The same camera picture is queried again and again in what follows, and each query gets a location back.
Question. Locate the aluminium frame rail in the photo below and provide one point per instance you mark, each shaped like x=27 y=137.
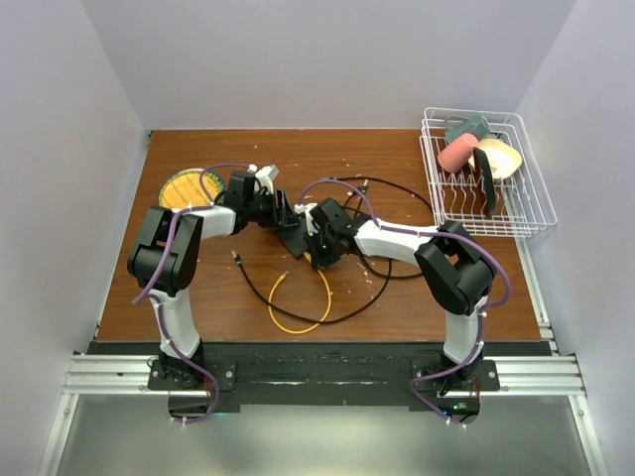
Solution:
x=525 y=369

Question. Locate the black cable teal plugs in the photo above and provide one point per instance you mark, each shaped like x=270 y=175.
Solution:
x=364 y=185

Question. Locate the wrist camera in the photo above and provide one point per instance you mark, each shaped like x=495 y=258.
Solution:
x=264 y=178
x=304 y=211

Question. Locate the pink cup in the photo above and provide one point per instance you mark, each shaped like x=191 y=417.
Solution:
x=456 y=154

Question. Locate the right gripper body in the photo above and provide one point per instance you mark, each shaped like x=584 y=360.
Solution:
x=329 y=245

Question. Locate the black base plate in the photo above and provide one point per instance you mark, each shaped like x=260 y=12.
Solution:
x=370 y=374

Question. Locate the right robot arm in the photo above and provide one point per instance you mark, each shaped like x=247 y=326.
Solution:
x=456 y=271

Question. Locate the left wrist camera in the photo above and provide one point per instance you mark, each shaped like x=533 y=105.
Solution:
x=264 y=178

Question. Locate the black network switch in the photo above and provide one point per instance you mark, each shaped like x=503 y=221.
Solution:
x=294 y=239

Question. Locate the grey-green mug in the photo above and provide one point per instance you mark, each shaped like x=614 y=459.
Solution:
x=476 y=125

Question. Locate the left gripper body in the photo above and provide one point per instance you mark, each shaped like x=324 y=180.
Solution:
x=263 y=210

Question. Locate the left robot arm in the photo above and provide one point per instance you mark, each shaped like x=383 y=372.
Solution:
x=164 y=257

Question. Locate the white wire dish rack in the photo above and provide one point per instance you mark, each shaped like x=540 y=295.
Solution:
x=499 y=189

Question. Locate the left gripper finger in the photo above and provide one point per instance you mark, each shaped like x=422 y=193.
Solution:
x=287 y=220
x=284 y=208

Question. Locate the cream bowl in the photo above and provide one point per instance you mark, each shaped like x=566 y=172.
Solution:
x=503 y=160

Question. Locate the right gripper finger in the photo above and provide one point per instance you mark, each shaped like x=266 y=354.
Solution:
x=315 y=244
x=323 y=258

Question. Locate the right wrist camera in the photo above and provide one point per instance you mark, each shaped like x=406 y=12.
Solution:
x=304 y=211

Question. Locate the yellow woven plate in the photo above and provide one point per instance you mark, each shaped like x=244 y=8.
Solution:
x=183 y=189

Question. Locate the dark brown plate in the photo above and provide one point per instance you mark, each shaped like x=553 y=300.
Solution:
x=484 y=173

